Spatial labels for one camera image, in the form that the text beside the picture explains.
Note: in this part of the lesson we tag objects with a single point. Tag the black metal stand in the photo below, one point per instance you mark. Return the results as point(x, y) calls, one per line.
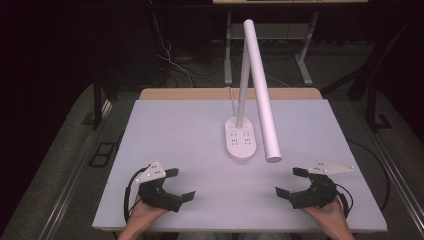
point(97, 103)
point(372, 106)

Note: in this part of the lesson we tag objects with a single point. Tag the black floor frame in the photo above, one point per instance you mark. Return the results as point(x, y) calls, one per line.
point(101, 155)

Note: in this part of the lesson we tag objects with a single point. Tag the grey metal desk frame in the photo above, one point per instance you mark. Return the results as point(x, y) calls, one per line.
point(228, 60)

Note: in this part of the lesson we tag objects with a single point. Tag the white desk lamp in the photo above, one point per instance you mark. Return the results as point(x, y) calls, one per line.
point(240, 143)

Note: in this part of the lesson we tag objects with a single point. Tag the metal floor rail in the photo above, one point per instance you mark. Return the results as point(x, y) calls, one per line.
point(396, 166)
point(71, 186)

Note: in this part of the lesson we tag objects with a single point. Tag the person's right hand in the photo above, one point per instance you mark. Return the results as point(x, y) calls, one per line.
point(328, 216)

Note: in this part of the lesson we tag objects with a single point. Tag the person's left hand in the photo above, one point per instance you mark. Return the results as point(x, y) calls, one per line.
point(144, 213)

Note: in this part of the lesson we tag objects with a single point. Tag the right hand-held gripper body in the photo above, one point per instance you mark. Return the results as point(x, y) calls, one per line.
point(318, 195)

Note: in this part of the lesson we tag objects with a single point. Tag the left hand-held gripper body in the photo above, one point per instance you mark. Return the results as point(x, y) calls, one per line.
point(156, 195)

